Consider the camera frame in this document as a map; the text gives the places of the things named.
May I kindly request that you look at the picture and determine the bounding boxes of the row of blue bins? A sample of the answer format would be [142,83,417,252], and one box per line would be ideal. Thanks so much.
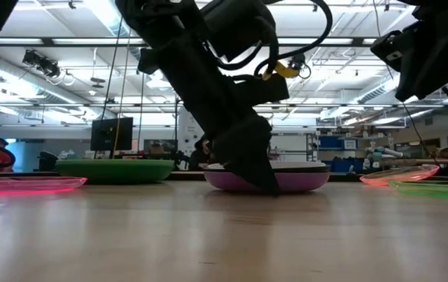
[317,158,366,174]

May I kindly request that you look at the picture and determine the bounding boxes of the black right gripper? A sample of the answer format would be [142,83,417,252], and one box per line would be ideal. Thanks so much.
[395,0,448,103]

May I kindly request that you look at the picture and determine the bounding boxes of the green translucent plastic plate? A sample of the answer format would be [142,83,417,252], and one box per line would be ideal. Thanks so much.
[387,179,448,200]

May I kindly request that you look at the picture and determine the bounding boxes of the black office chair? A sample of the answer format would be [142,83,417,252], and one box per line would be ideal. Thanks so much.
[37,150,60,172]

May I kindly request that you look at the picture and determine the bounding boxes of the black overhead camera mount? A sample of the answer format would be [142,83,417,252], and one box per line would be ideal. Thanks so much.
[21,49,62,78]

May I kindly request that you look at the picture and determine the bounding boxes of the blue shelf bins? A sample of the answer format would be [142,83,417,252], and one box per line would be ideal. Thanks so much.
[317,135,359,150]

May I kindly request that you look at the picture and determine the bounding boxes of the black computer monitor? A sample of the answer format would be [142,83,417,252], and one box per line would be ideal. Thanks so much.
[90,117,135,152]

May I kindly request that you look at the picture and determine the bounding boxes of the purple bowl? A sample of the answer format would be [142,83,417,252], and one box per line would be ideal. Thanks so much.
[203,161,331,193]

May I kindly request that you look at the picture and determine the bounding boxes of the black cable with yellow tag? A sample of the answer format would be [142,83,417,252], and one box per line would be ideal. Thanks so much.
[200,0,334,80]

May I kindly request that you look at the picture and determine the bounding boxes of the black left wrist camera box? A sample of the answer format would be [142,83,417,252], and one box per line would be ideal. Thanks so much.
[233,73,291,106]

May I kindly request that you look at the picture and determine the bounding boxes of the pink translucent plastic plate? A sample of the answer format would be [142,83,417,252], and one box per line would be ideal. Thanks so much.
[0,175,89,196]

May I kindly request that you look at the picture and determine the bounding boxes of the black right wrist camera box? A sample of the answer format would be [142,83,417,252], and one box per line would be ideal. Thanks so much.
[370,30,405,60]

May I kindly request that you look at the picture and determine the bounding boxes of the white cabinet pillar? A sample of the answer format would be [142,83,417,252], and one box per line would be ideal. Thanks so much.
[177,106,206,157]

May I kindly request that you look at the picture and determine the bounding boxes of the green bowl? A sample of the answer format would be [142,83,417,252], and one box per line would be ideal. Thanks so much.
[55,158,175,186]

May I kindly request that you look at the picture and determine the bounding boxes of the orange translucent plastic plate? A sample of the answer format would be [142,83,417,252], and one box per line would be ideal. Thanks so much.
[359,164,441,187]

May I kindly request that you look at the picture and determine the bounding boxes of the black hanging ceiling camera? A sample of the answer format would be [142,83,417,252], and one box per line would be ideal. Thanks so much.
[287,52,312,79]

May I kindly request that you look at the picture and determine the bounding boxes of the long black drooping cable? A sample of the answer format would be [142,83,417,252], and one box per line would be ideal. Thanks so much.
[402,102,441,166]

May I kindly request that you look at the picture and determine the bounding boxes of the long wooden bench top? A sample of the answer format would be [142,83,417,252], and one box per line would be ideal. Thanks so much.
[380,157,448,166]

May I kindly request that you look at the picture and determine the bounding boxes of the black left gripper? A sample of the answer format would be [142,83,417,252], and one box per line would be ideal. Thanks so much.
[137,34,280,196]

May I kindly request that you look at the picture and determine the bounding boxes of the black hanging cable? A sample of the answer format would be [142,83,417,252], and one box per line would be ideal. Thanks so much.
[136,70,146,152]
[100,17,125,118]

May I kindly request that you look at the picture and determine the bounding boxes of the black overhead frame bar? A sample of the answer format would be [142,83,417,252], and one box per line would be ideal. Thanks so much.
[0,37,378,49]

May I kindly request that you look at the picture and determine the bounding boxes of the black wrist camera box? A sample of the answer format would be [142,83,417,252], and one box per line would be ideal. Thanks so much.
[370,30,405,60]
[233,73,291,106]

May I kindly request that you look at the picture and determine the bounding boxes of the black table edge strip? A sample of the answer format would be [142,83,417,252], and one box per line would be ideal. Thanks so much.
[0,171,448,183]

